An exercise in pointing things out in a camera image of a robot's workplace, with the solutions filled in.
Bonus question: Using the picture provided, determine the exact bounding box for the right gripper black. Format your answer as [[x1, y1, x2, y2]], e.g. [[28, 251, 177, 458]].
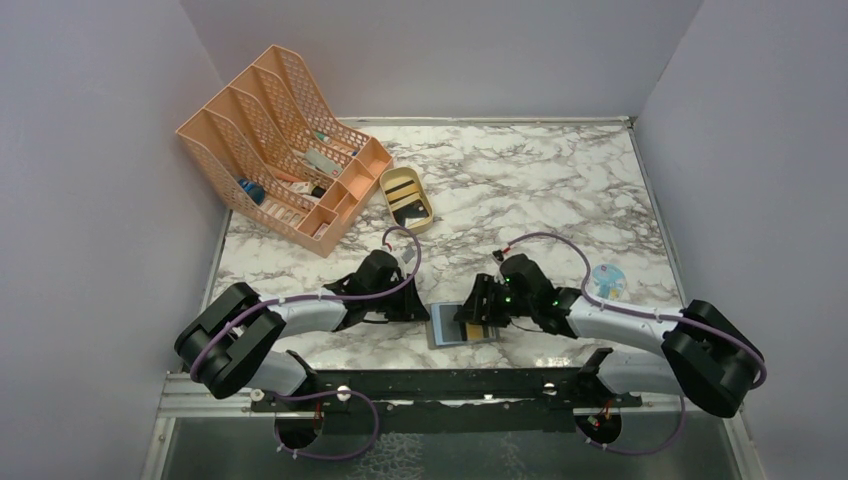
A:
[[454, 273, 535, 328]]

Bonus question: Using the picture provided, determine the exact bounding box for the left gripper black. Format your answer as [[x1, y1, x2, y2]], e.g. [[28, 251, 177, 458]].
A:
[[367, 274, 430, 323]]

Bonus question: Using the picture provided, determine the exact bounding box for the gold credit card black stripe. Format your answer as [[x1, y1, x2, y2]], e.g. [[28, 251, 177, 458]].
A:
[[463, 324, 491, 342]]

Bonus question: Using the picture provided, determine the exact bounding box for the grey leather card holder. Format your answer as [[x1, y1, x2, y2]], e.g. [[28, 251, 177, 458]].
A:
[[425, 302, 500, 350]]

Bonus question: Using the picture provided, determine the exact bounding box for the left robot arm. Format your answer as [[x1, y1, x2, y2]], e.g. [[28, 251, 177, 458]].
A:
[[174, 250, 430, 411]]

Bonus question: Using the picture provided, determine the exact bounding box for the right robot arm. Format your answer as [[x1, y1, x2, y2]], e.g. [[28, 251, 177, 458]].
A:
[[454, 254, 762, 418]]

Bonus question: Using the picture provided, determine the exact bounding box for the stack of credit cards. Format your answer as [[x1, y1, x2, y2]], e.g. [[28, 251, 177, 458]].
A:
[[384, 178, 420, 205]]

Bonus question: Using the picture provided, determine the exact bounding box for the beige oval tray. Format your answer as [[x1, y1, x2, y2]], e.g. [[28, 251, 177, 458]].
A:
[[379, 167, 435, 234]]

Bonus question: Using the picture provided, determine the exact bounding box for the white tube in organizer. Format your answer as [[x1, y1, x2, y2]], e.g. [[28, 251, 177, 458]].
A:
[[294, 149, 344, 178]]

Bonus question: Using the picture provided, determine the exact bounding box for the green capped marker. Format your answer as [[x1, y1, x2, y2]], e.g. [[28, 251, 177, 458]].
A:
[[315, 131, 336, 146]]

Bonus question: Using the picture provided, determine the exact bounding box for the blue item in organizer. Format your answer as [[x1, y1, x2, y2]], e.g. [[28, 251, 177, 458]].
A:
[[237, 178, 266, 206]]

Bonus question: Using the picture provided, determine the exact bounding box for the orange plastic file organizer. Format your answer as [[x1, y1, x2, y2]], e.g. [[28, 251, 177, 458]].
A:
[[176, 45, 393, 257]]

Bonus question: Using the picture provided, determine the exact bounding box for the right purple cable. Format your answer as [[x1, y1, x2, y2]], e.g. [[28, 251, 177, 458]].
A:
[[493, 231, 768, 456]]

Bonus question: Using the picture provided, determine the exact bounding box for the purple cable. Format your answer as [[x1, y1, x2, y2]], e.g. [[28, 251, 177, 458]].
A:
[[493, 231, 768, 456], [190, 226, 423, 462]]

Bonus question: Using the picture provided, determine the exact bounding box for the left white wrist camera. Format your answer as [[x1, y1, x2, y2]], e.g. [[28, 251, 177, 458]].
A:
[[397, 244, 418, 264]]

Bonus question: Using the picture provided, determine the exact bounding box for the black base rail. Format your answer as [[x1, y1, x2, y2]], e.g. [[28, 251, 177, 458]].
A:
[[250, 367, 642, 437]]

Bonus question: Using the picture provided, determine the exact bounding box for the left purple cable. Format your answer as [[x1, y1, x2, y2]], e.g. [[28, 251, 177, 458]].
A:
[[190, 226, 423, 462]]

